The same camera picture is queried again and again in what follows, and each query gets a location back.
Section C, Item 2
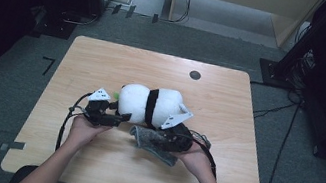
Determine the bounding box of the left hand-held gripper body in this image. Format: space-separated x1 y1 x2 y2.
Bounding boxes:
81 85 119 129

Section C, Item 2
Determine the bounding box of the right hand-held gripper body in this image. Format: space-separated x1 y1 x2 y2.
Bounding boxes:
156 106 199 157

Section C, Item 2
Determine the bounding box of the grey fuzzy cloth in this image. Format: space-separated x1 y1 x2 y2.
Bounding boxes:
124 123 184 169

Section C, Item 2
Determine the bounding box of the panda plush toy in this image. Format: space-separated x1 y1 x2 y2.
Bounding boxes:
107 78 194 136

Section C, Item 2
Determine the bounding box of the person's left hand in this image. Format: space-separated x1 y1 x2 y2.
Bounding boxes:
63 112 115 158

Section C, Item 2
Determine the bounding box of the person's right hand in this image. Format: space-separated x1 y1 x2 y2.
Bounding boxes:
169 138 220 183

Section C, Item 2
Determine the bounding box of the round black table grommet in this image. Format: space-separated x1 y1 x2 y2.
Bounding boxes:
188 69 203 82

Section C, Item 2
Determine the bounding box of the grey floor tape strip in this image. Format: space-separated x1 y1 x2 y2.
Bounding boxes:
0 138 27 155

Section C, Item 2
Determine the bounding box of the black floor plate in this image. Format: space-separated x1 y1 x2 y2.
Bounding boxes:
29 4 81 44

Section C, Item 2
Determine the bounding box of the black chair armrest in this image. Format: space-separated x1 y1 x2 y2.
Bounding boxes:
7 160 41 183

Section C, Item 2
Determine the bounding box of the black stand base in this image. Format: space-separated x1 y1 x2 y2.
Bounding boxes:
255 56 296 92

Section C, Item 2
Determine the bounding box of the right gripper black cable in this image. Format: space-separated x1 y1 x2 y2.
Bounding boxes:
182 129 225 180

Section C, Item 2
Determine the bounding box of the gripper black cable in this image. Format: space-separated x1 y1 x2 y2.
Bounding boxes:
182 129 225 180
54 88 95 157

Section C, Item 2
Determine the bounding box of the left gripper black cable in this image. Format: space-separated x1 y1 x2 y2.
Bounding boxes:
54 88 95 157

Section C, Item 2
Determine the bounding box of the black floor cable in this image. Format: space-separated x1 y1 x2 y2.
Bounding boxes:
251 96 299 125
266 98 302 183

